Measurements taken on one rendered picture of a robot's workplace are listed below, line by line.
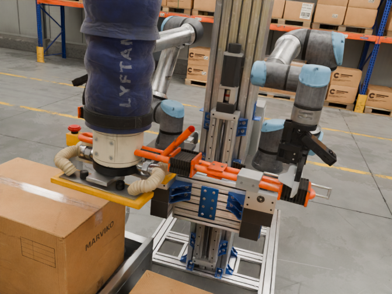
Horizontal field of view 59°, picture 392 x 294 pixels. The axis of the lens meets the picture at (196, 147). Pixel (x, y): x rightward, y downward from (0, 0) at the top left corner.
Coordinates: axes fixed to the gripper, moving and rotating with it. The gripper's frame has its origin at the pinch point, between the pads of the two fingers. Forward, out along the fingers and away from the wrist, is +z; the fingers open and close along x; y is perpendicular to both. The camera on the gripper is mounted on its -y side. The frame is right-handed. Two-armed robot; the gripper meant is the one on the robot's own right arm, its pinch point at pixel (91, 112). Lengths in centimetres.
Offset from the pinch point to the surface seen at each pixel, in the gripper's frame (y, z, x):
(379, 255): 167, 123, 151
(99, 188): 31, 10, -39
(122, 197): 40, 11, -39
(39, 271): 10, 47, -45
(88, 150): 18.6, 4.1, -27.4
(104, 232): 22, 41, -22
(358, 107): 182, 110, 691
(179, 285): 52, 69, -7
